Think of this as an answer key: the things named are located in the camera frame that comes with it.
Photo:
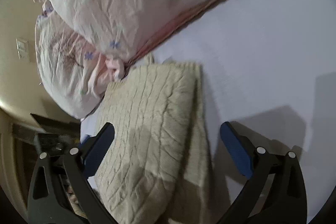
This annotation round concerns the white bed sheet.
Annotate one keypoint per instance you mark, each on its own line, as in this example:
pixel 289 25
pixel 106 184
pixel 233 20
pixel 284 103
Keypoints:
pixel 269 69

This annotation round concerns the beige knitted garment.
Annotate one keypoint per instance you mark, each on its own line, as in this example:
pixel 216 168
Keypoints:
pixel 158 168

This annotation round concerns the white wall switch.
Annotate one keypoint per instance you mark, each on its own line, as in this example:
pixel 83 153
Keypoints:
pixel 23 50

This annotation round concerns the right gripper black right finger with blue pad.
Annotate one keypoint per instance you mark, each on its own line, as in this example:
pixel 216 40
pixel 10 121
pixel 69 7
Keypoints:
pixel 286 201

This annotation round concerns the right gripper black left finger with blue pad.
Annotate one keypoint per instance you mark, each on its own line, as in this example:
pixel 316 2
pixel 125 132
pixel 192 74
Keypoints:
pixel 59 189

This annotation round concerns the pink floral pillow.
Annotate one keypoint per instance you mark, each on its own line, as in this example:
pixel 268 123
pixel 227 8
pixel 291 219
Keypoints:
pixel 83 45

